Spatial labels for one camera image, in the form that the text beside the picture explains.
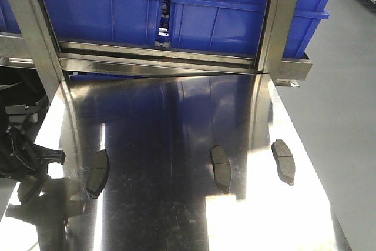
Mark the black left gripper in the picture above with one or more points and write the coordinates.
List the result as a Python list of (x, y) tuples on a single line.
[(19, 157)]

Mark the blue plastic bin left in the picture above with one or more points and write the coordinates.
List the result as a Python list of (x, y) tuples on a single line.
[(121, 21)]

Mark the blue plastic bin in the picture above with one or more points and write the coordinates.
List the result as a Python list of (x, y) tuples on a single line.
[(229, 26), (121, 21)]

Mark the blue plastic bin right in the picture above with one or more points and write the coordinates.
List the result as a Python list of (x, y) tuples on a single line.
[(229, 26)]

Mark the blue bin far right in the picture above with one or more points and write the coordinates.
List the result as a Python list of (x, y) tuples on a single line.
[(307, 17)]

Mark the stainless steel rack frame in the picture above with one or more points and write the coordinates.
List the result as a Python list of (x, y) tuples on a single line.
[(37, 47)]

